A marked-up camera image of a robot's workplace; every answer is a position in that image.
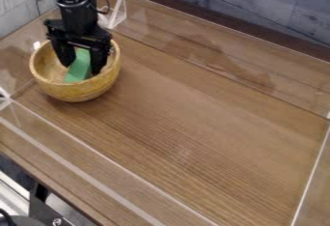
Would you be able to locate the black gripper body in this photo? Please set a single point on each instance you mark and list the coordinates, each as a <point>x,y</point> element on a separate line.
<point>97,37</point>

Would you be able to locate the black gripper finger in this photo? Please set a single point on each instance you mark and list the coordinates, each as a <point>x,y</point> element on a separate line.
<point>65,51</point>
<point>99,55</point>

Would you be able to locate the green stick block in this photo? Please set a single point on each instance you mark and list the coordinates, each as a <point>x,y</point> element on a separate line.
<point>79,70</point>

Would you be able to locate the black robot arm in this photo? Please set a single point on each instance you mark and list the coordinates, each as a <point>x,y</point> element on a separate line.
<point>78,30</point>

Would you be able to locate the wooden bowl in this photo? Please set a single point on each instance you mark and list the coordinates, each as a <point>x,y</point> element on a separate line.
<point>49,73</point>

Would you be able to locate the clear acrylic corner bracket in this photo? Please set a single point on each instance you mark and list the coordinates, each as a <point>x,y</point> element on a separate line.
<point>113,15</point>

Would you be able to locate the clear acrylic left bracket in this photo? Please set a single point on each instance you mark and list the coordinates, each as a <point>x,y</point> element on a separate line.
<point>4,98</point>

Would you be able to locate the black table leg frame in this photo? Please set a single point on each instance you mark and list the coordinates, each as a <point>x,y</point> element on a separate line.
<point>41,211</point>

